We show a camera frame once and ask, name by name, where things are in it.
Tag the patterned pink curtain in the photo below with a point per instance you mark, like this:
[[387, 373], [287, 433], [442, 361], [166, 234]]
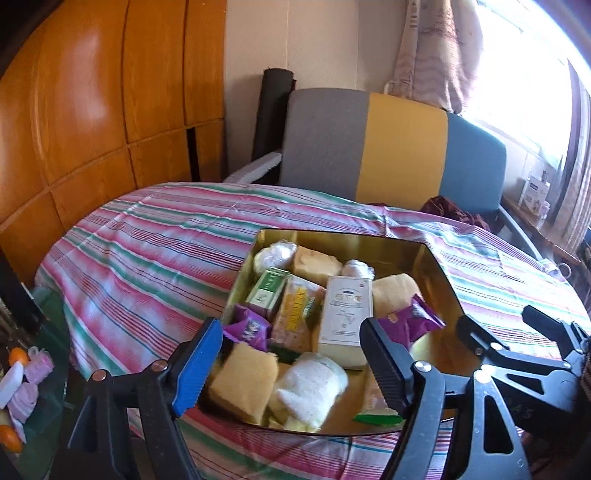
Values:
[[434, 55]]

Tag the striped tablecloth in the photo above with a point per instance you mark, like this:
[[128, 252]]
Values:
[[138, 258]]

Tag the black rolled mat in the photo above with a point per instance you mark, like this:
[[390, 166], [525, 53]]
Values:
[[272, 115]]

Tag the wooden sideboard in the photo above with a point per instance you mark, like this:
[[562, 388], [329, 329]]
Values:
[[540, 235]]

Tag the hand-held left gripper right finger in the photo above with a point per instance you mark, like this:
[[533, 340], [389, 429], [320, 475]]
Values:
[[383, 364]]

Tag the green box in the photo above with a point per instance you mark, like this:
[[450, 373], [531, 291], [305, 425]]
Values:
[[267, 293]]

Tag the yellow label snack packet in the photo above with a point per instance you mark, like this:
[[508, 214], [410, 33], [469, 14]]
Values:
[[295, 314], [376, 401]]

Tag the glass side table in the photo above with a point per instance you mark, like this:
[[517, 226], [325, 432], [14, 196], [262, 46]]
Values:
[[41, 438]]

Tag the window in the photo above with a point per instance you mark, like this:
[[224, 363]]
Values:
[[521, 64]]

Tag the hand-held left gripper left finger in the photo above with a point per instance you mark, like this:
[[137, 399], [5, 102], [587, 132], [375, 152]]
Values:
[[198, 364]]

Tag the white box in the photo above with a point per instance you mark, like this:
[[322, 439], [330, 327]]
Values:
[[344, 323]]

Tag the white carton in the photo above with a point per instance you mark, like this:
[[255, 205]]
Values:
[[534, 194]]

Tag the striped beige curtain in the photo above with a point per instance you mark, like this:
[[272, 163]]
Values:
[[575, 184]]

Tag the yellow sponge cake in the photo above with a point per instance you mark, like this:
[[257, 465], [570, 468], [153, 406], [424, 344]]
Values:
[[318, 265], [242, 383], [397, 295]]

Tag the white cake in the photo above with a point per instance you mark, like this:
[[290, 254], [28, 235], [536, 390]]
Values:
[[358, 271], [274, 258], [311, 387]]

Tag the dark red cloth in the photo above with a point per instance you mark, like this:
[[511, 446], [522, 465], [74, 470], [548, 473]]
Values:
[[452, 210]]

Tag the grey yellow blue armchair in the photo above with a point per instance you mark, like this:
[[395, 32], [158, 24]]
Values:
[[323, 138]]

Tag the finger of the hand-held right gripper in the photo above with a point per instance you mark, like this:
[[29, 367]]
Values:
[[480, 337], [549, 325]]

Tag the purple snack packet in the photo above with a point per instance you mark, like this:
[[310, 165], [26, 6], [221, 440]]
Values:
[[411, 323], [249, 330]]

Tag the gold tin box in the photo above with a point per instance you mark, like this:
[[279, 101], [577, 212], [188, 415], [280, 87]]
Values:
[[392, 251]]

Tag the wooden wardrobe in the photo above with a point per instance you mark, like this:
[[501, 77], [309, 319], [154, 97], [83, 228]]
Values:
[[92, 92]]

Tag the orange fruit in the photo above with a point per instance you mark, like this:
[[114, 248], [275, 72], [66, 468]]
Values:
[[9, 437], [18, 358]]

